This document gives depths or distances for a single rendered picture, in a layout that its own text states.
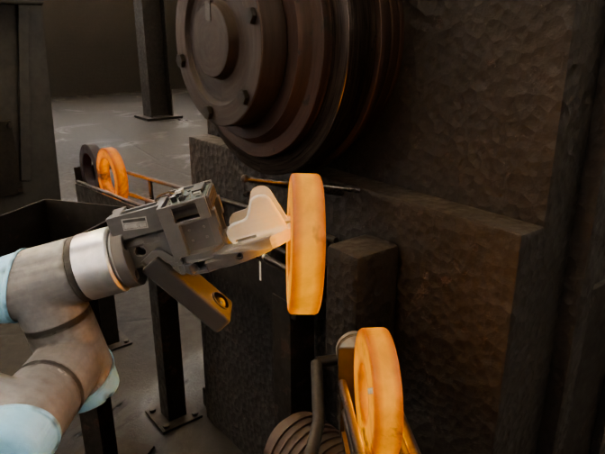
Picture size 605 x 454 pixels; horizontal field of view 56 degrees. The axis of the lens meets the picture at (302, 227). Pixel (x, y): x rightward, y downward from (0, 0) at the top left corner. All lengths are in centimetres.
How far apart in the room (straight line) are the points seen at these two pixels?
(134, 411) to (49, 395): 135
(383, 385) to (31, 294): 39
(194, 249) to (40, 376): 19
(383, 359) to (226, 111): 50
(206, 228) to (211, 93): 46
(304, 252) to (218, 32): 50
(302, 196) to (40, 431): 32
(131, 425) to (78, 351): 123
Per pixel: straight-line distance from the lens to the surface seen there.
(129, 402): 200
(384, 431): 68
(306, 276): 57
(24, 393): 61
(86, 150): 207
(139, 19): 796
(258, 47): 88
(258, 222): 61
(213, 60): 98
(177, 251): 61
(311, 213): 57
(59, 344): 68
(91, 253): 64
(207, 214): 59
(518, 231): 83
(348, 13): 85
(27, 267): 67
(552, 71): 83
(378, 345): 69
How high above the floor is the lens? 113
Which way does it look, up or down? 19 degrees down
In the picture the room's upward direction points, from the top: straight up
